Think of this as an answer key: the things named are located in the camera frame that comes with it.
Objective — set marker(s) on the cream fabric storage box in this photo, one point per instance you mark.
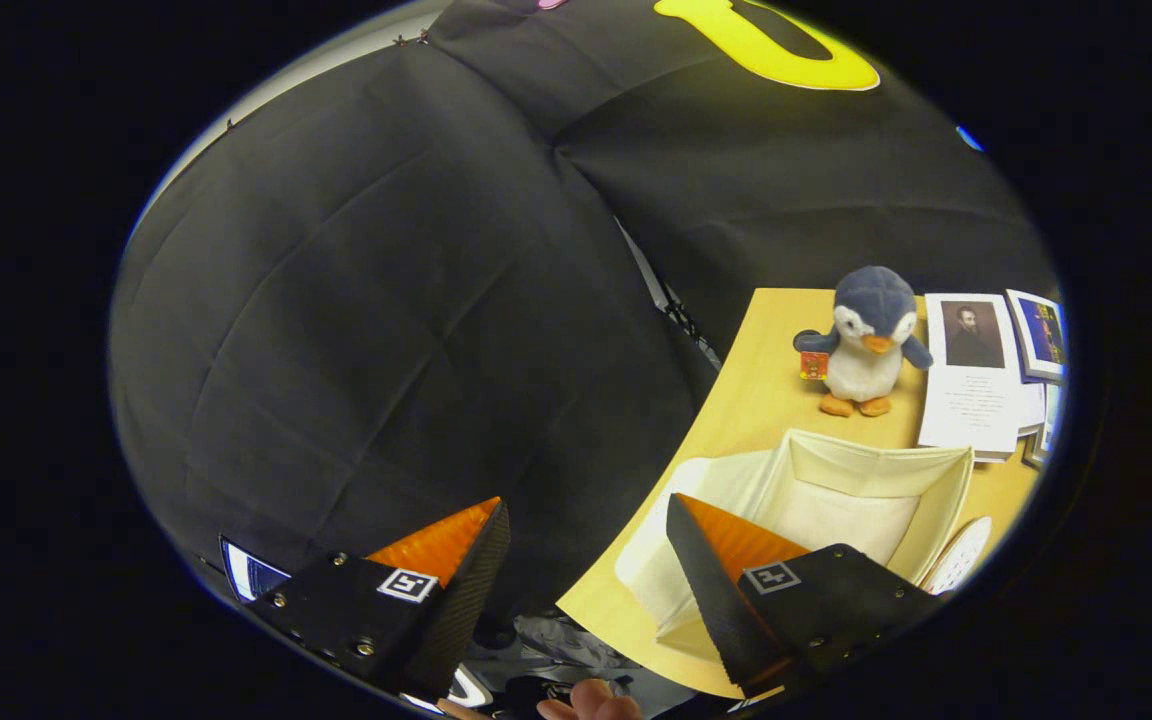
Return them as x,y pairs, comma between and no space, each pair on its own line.
836,500

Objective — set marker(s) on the blue penguin plush toy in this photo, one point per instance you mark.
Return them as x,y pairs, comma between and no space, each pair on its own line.
861,360

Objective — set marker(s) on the computer screen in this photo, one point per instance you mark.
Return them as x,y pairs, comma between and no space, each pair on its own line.
251,572

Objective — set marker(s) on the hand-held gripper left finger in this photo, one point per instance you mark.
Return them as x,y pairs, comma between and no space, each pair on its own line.
461,610

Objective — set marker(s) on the white canvas shoe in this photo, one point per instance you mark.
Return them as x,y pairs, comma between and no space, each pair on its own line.
961,555

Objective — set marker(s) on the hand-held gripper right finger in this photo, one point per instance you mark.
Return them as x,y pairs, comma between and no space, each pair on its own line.
726,625

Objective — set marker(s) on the grey crumpled cloth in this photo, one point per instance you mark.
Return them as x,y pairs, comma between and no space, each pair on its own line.
561,640

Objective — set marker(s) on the white book with portrait cover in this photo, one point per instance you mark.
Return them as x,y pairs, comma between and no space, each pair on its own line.
971,400

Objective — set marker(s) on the thin white booklet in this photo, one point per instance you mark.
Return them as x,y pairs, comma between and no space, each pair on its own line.
1031,400

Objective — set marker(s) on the book with blue picture cover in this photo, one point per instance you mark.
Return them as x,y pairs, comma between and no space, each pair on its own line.
1036,335

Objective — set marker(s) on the book with pale sky cover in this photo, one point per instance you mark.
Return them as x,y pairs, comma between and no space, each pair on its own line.
1052,415

